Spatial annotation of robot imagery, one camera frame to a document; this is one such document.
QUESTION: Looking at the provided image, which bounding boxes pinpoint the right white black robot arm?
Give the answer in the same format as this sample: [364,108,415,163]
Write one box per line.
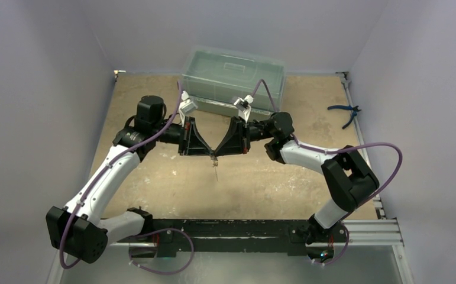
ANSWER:
[214,112,380,244]

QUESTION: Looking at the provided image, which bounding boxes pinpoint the clear green plastic storage box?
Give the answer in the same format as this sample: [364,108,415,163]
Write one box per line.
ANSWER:
[181,46,286,120]

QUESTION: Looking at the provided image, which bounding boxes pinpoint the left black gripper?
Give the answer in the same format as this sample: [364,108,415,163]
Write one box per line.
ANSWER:
[153,116,214,156]

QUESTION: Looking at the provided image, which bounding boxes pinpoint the purple cable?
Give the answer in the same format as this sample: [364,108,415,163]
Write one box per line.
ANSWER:
[58,80,196,275]
[250,79,404,267]

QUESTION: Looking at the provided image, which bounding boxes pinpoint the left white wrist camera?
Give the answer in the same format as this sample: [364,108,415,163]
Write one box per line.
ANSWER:
[178,91,198,117]

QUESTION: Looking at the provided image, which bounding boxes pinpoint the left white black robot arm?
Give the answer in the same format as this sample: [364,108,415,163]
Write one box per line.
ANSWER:
[46,91,214,269]

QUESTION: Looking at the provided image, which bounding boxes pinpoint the blue handled pliers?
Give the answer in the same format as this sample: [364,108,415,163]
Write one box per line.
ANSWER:
[327,104,363,130]

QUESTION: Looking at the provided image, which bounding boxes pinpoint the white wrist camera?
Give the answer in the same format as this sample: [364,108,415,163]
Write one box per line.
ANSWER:
[233,95,254,122]
[178,91,198,117]

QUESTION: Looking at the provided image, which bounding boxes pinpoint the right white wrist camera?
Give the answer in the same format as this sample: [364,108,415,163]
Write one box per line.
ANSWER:
[233,95,254,122]

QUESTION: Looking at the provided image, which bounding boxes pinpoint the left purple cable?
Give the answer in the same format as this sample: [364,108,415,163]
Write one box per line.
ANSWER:
[58,80,196,275]

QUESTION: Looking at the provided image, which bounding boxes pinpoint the aluminium frame rail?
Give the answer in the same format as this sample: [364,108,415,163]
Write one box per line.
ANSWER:
[95,220,402,248]

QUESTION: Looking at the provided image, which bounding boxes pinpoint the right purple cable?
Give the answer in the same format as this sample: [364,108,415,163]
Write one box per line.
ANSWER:
[250,79,404,267]

